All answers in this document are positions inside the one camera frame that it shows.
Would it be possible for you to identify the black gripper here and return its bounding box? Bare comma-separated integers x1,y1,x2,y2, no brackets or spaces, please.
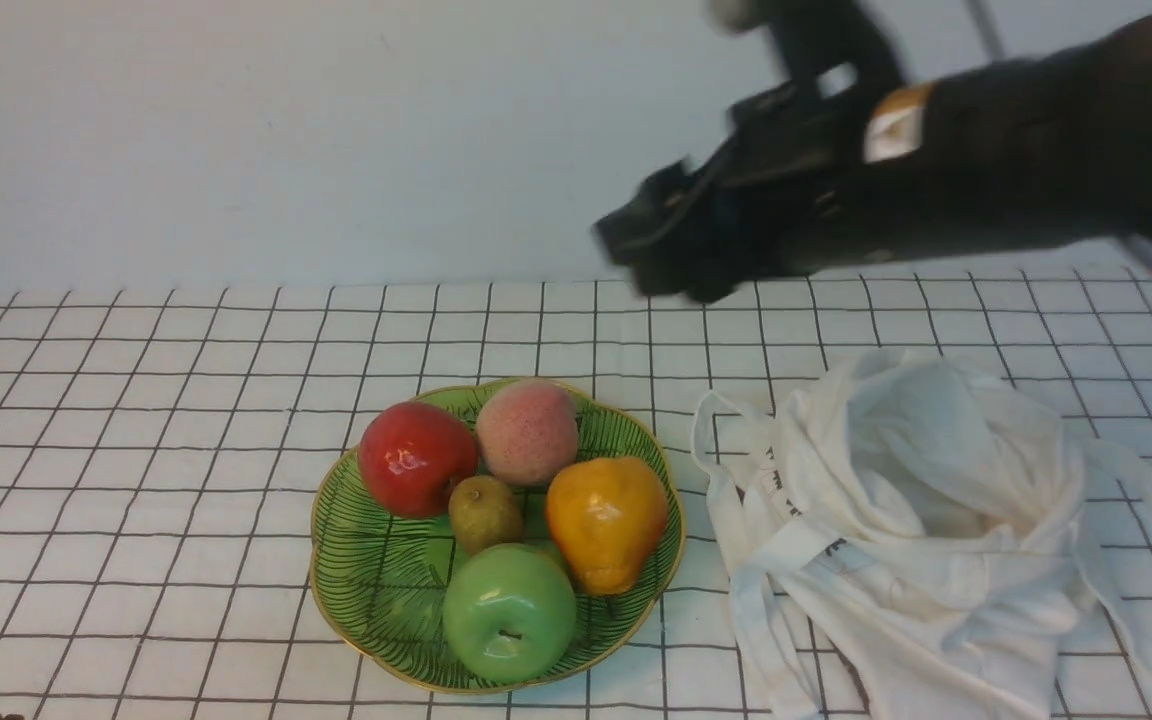
593,83,947,305

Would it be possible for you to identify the brown kiwi fruit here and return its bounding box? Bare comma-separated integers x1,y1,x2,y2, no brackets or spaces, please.
448,475,526,556

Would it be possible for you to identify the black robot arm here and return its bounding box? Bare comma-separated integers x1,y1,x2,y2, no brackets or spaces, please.
593,1,1152,304

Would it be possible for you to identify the white cloth tote bag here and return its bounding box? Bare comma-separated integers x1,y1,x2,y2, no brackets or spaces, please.
691,348,1152,719

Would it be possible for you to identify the pink peach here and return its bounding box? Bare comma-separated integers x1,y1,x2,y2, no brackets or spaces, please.
476,378,579,487

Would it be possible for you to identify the yellow orange pear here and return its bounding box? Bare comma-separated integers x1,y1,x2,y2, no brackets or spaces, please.
545,456,669,597

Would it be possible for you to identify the red apple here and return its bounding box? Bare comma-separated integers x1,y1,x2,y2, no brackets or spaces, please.
357,400,479,520

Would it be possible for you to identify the green apple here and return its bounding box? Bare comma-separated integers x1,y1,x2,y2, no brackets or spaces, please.
442,543,577,685

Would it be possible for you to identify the green leaf-pattern plate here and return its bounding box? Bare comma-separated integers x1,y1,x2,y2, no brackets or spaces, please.
308,389,685,696

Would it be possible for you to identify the white black grid tablecloth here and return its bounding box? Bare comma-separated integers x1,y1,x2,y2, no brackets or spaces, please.
0,266,1152,719

